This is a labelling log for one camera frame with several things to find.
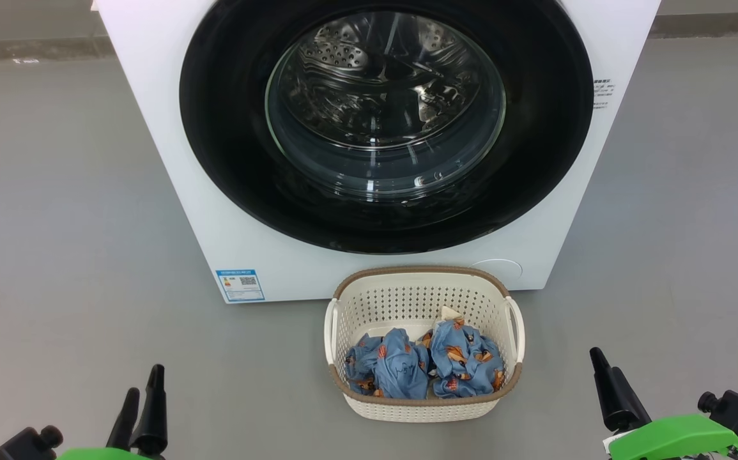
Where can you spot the stainless steel washer drum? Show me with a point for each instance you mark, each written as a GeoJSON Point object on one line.
{"type": "Point", "coordinates": [381, 83]}

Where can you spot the blue cartoon print garment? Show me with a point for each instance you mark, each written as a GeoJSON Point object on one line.
{"type": "Point", "coordinates": [464, 358]}
{"type": "Point", "coordinates": [394, 370]}

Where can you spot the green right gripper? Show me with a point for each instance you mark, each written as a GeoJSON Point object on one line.
{"type": "Point", "coordinates": [675, 437]}

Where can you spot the white washing machine body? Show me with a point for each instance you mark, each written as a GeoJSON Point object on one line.
{"type": "Point", "coordinates": [279, 268]}

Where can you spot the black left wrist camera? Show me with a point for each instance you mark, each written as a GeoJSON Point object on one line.
{"type": "Point", "coordinates": [20, 447]}

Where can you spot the round white filter cover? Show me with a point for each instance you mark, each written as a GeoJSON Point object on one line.
{"type": "Point", "coordinates": [499, 269]}

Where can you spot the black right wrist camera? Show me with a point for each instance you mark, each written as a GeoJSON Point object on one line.
{"type": "Point", "coordinates": [736, 409]}

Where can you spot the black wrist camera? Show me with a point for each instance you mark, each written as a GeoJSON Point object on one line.
{"type": "Point", "coordinates": [20, 447]}
{"type": "Point", "coordinates": [736, 409]}

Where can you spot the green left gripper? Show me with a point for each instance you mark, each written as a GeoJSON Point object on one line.
{"type": "Point", "coordinates": [100, 455]}

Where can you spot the blue energy label sticker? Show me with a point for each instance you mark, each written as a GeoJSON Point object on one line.
{"type": "Point", "coordinates": [239, 285]}

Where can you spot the cream perforated laundry basket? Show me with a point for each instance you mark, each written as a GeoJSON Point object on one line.
{"type": "Point", "coordinates": [407, 300]}

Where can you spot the black round washer door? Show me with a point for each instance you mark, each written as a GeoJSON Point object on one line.
{"type": "Point", "coordinates": [228, 128]}

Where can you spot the printed text warning sticker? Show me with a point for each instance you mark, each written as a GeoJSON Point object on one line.
{"type": "Point", "coordinates": [602, 92]}

